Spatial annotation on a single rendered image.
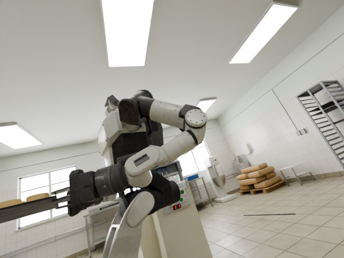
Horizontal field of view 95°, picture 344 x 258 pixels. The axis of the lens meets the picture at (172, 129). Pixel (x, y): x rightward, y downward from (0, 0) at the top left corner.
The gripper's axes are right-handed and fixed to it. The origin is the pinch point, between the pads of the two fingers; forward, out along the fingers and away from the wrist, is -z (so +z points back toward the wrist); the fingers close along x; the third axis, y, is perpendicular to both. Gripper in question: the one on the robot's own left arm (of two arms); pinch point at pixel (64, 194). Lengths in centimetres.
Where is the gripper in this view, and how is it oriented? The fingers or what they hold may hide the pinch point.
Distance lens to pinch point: 60.8
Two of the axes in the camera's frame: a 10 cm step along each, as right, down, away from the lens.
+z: 9.6, -2.6, 1.4
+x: -2.9, -9.0, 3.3
